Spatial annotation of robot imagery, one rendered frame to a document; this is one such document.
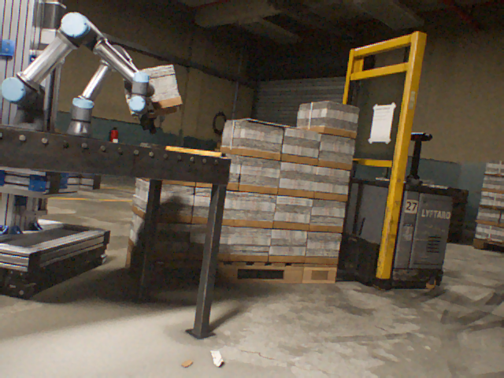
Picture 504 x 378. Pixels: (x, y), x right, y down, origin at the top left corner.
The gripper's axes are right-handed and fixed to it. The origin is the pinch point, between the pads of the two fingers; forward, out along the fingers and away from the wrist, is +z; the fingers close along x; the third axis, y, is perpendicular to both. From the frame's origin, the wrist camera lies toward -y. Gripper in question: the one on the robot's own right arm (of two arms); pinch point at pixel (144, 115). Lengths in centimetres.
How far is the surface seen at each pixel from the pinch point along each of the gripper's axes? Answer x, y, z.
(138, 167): 2, -27, -84
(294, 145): -89, -37, 40
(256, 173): -59, -49, 33
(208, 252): -16, -70, -59
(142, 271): 19, -80, -20
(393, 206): -151, -96, 44
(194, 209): -14, -61, 22
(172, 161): -11, -28, -75
